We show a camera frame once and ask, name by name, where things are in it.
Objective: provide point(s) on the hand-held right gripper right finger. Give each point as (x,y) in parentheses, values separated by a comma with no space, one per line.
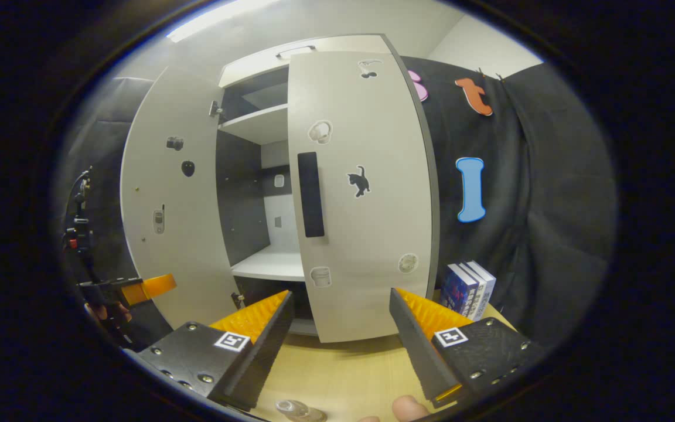
(419,351)

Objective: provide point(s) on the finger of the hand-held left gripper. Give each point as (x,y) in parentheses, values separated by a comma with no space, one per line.
(153,287)

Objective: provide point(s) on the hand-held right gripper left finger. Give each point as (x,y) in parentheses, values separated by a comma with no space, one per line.
(264,346)

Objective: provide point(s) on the clear bottle pink label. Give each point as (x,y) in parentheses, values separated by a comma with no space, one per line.
(299,411)

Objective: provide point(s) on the white cabinet door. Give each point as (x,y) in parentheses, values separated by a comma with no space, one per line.
(167,193)
(372,234)

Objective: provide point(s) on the metal door hinge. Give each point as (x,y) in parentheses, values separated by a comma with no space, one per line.
(215,109)
(239,300)

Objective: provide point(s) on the white cabinet dark interior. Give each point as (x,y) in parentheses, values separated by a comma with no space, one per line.
(244,205)

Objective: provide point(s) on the white cabinet shelf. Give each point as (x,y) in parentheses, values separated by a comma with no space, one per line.
(255,123)

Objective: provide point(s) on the white cabinet drawer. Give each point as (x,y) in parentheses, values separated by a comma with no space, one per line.
(255,65)

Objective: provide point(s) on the white book blue print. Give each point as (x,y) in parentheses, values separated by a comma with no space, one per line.
(477,296)

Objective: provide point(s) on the black backdrop cloth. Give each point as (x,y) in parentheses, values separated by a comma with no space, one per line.
(97,135)
(537,193)

